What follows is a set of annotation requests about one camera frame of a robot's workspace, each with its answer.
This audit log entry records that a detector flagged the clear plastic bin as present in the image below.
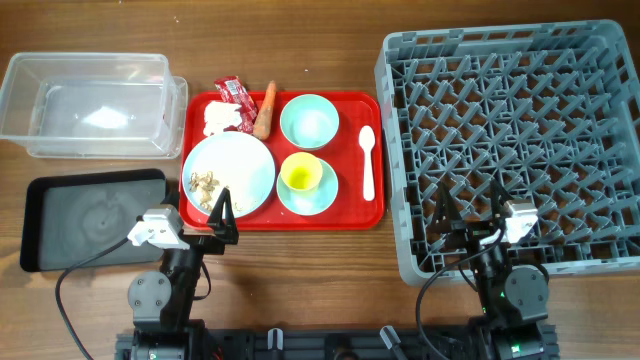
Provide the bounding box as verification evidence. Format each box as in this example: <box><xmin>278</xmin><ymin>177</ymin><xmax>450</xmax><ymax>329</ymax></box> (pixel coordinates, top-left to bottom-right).
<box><xmin>1</xmin><ymin>52</ymin><xmax>189</xmax><ymax>159</ymax></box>

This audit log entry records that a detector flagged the red snack wrapper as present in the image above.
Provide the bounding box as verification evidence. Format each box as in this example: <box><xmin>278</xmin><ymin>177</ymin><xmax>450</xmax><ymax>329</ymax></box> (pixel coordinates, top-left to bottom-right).
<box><xmin>214</xmin><ymin>76</ymin><xmax>258</xmax><ymax>134</ymax></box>

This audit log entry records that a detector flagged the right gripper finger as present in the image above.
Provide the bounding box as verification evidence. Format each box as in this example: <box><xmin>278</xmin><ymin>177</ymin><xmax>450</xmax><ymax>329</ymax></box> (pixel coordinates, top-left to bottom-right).
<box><xmin>490</xmin><ymin>179</ymin><xmax>513</xmax><ymax>228</ymax></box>
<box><xmin>429</xmin><ymin>182</ymin><xmax>465</xmax><ymax>233</ymax></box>

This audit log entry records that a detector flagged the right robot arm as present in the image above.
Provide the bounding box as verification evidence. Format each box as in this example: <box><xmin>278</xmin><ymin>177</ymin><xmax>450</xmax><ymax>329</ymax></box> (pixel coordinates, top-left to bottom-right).
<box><xmin>427</xmin><ymin>180</ymin><xmax>549</xmax><ymax>359</ymax></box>

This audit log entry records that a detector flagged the white plastic spoon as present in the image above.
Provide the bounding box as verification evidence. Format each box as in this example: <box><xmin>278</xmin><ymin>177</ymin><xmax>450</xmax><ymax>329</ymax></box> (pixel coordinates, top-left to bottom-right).
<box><xmin>358</xmin><ymin>125</ymin><xmax>376</xmax><ymax>201</ymax></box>

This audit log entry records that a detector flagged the peanut shells pile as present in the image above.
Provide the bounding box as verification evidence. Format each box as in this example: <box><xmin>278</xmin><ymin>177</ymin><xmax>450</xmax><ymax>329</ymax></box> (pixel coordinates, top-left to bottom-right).
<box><xmin>189</xmin><ymin>171</ymin><xmax>220</xmax><ymax>212</ymax></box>

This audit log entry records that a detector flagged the large light blue plate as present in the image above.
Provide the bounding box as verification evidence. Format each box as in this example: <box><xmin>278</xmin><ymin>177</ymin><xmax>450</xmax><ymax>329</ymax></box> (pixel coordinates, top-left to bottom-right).
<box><xmin>181</xmin><ymin>131</ymin><xmax>276</xmax><ymax>218</ymax></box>

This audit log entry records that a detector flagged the grey dishwasher rack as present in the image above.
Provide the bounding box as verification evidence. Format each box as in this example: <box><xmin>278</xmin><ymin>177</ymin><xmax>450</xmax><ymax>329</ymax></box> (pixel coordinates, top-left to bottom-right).
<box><xmin>374</xmin><ymin>20</ymin><xmax>639</xmax><ymax>286</ymax></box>

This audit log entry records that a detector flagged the orange carrot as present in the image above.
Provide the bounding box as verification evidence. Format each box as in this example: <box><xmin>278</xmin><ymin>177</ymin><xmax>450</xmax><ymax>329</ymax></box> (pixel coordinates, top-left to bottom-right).
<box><xmin>253</xmin><ymin>81</ymin><xmax>277</xmax><ymax>141</ymax></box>

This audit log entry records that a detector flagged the yellow cup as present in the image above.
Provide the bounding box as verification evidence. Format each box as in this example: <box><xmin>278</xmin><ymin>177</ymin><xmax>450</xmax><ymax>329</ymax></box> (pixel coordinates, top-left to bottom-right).
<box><xmin>280</xmin><ymin>152</ymin><xmax>323</xmax><ymax>192</ymax></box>

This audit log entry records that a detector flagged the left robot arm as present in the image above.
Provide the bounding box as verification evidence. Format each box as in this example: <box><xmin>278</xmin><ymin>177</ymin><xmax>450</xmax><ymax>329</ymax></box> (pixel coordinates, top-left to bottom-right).
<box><xmin>115</xmin><ymin>188</ymin><xmax>239</xmax><ymax>360</ymax></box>

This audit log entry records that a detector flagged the black waste tray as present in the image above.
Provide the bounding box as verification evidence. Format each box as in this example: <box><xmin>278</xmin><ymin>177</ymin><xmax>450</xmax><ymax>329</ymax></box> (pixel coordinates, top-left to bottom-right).
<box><xmin>20</xmin><ymin>168</ymin><xmax>168</xmax><ymax>273</ymax></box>

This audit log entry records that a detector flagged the mint green bowl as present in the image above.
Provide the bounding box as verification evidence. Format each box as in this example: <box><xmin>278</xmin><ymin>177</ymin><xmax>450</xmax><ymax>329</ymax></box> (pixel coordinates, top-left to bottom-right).
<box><xmin>279</xmin><ymin>94</ymin><xmax>340</xmax><ymax>150</ymax></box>

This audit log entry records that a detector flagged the red serving tray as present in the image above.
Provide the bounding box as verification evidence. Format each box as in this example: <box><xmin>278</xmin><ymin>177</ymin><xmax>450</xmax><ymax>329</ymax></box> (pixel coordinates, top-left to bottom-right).
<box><xmin>179</xmin><ymin>91</ymin><xmax>385</xmax><ymax>231</ymax></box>

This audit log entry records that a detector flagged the light blue saucer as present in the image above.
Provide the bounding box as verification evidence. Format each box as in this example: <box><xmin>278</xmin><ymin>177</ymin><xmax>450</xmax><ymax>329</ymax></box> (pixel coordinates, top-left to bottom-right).
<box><xmin>276</xmin><ymin>160</ymin><xmax>339</xmax><ymax>216</ymax></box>

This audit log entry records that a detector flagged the white tissue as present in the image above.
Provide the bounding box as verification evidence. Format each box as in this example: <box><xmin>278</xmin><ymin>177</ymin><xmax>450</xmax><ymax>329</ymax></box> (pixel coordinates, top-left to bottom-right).
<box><xmin>203</xmin><ymin>101</ymin><xmax>242</xmax><ymax>136</ymax></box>

